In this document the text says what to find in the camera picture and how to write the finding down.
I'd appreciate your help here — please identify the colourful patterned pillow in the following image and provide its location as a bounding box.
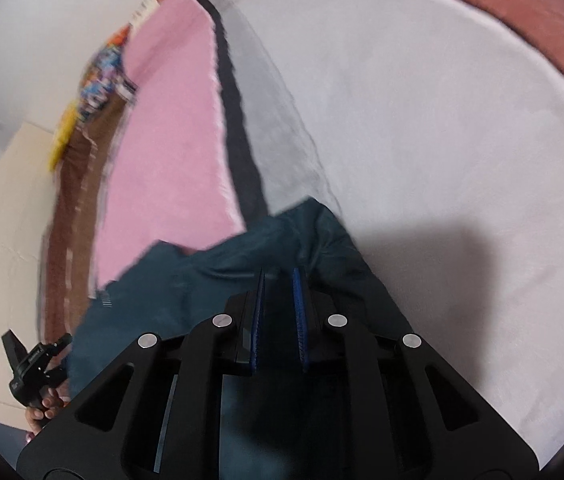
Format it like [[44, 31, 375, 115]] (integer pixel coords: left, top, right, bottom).
[[77, 42, 138, 123]]

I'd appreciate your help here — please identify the yellow pillow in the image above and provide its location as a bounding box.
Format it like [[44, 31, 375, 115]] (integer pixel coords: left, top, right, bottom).
[[49, 100, 81, 171]]

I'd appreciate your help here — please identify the pink white striped fleece blanket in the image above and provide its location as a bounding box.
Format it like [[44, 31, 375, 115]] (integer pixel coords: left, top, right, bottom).
[[89, 0, 564, 466]]

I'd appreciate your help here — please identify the cream wooden headboard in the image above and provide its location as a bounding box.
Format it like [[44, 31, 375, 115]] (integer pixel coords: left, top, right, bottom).
[[0, 122, 63, 426]]

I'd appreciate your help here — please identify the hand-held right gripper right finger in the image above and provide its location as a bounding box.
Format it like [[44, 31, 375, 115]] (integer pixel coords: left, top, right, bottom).
[[292, 266, 540, 480]]

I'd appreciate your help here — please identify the brown patterned bedspread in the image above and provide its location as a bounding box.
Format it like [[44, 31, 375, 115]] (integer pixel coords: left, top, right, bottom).
[[37, 105, 138, 346]]

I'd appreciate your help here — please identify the dark teal puffer jacket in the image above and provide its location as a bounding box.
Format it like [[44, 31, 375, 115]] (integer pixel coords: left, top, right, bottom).
[[67, 197, 413, 480]]

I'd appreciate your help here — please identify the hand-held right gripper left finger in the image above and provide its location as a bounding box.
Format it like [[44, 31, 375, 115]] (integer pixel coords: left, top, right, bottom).
[[16, 267, 267, 480]]

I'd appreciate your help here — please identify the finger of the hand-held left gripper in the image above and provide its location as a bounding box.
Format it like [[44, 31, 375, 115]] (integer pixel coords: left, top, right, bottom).
[[52, 332, 73, 358]]

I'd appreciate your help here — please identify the person's left hand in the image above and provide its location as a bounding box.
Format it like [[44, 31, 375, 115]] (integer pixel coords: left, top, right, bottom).
[[24, 382, 71, 437]]

